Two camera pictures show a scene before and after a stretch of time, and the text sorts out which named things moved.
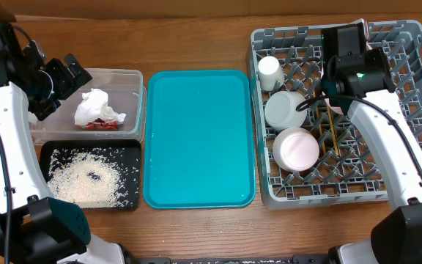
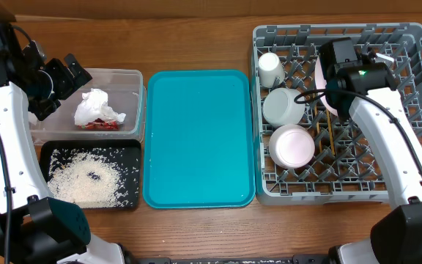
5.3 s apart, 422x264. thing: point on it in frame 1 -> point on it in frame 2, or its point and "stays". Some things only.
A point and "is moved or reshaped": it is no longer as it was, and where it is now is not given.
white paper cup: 269,71 stays
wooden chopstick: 332,130 is moved or reshaped
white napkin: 93,105 stays
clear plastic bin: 124,88 stays
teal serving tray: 199,152 stays
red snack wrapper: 99,124 stays
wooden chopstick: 319,121 is moved or reshaped
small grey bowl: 280,109 stays
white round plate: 334,103 -> 321,81
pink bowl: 296,148 is moved or reshaped
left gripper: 56,67 stays
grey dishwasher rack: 310,151 stays
